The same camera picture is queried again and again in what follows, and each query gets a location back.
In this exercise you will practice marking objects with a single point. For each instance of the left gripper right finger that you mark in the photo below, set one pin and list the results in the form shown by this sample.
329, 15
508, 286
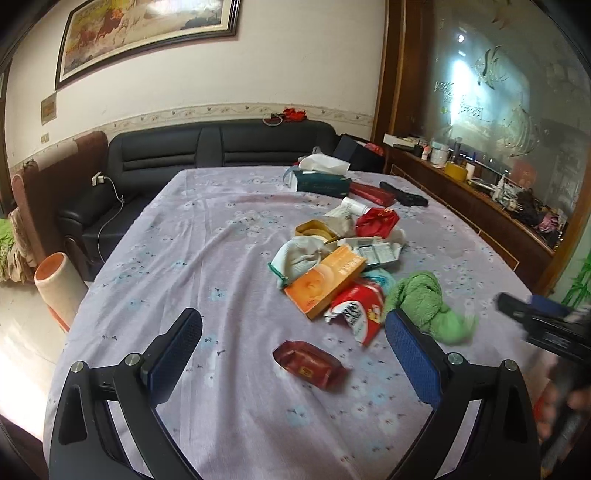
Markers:
503, 442

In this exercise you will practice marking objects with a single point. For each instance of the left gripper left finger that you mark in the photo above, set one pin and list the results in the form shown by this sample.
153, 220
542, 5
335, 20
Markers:
85, 443

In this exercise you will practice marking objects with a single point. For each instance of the white medicine box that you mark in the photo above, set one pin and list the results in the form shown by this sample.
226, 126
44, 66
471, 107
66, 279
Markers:
378, 252

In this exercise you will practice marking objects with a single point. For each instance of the red white snack bag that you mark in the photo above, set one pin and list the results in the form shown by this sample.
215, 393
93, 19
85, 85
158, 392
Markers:
361, 307

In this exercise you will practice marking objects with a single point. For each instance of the dark red foil wrapper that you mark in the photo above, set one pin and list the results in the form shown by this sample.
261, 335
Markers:
310, 364

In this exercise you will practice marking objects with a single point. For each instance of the orange cardboard box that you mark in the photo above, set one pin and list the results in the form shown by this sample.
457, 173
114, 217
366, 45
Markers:
314, 291

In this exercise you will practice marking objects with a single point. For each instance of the round yellow tin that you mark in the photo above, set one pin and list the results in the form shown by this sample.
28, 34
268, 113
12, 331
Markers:
318, 230

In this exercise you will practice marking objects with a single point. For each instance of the white knit glove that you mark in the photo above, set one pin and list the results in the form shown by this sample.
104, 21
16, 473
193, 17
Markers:
296, 257

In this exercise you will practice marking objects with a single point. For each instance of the wooden sideboard cabinet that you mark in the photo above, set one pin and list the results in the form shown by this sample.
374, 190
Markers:
523, 251

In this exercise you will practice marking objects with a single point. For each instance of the green cloth rag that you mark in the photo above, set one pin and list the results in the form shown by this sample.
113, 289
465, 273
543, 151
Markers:
420, 297

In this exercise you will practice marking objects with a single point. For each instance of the white orange cylinder bin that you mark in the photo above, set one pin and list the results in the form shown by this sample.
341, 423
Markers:
61, 288

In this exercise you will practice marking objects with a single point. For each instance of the yellow container on sideboard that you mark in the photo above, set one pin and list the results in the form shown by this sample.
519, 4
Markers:
456, 171

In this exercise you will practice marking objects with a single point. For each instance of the red flat pouch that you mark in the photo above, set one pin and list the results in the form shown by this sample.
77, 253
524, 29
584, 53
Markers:
374, 194

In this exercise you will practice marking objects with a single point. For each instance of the dark green tissue box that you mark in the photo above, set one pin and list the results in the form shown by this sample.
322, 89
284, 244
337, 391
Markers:
319, 183

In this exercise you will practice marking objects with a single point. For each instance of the black leather sofa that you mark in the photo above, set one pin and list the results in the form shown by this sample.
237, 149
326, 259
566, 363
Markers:
140, 163

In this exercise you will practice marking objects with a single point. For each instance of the red flower ornament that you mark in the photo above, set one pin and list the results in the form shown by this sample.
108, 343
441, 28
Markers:
292, 115

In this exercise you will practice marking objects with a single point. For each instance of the framed horse painting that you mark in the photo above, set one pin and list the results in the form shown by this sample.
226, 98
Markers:
99, 33

